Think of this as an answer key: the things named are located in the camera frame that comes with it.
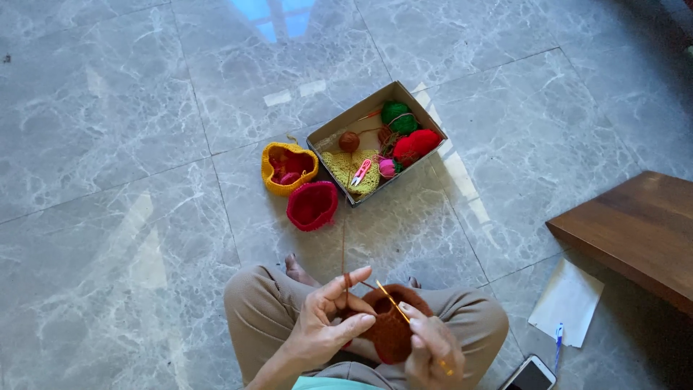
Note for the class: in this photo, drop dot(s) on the teal shirt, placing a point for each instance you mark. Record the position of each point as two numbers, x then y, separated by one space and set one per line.
330 384

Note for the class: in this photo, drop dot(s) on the blue pen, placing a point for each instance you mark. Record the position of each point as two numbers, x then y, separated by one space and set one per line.
558 346

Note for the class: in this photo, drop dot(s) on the tangled brown yarn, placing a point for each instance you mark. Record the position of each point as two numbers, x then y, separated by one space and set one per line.
385 135

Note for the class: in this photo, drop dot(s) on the red crocheted basket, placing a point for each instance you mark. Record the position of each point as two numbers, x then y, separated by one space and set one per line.
312 207

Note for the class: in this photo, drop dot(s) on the person's right hand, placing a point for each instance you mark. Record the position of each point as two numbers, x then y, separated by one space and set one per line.
438 357

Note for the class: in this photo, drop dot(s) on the person's bare foot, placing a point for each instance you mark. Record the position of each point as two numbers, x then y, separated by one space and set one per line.
414 282
298 271

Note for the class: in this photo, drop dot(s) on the pink crocheted piece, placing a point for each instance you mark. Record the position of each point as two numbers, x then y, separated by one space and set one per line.
285 168

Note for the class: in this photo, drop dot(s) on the brown crocheted piece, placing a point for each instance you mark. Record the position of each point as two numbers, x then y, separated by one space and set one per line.
390 331

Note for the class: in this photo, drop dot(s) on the beige trousers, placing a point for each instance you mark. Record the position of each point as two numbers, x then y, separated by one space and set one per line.
260 314

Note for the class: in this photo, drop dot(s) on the brown wooden table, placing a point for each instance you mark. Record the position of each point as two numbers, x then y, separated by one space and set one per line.
633 227

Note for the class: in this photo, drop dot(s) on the open cardboard box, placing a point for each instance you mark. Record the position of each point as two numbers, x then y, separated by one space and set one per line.
333 135

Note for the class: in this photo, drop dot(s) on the green yarn ball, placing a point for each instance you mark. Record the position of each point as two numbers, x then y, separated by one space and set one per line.
399 117

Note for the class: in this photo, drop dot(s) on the pink thread snips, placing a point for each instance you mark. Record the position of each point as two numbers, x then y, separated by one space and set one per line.
360 172

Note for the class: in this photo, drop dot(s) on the yellow crocheted basket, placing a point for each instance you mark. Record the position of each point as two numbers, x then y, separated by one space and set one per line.
270 179

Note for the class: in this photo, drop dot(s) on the yellow-green crocheted piece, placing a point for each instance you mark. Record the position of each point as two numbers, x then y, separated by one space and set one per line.
338 168

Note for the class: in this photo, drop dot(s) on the brown yarn strand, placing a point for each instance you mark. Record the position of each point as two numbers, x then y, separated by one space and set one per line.
343 244

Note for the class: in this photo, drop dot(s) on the white paper sheet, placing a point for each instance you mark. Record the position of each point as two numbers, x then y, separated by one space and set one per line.
566 303

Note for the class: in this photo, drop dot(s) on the gold crochet hook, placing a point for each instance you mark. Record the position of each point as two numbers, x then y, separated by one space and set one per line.
391 298

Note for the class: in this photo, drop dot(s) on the pink yarn ball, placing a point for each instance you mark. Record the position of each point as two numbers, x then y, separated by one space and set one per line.
386 168

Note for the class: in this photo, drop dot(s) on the red yarn ball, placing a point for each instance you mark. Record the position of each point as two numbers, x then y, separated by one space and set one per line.
425 141
404 151

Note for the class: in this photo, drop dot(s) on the person's left hand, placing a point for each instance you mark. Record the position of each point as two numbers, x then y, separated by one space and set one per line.
319 330

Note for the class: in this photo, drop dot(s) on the orange crochet hook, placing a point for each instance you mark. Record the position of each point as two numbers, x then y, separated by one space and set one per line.
371 114

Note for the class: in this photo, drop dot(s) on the brown yarn ball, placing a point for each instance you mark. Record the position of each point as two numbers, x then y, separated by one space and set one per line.
349 141

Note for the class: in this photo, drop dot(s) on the white smartphone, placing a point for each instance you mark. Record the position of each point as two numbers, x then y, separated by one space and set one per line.
530 375

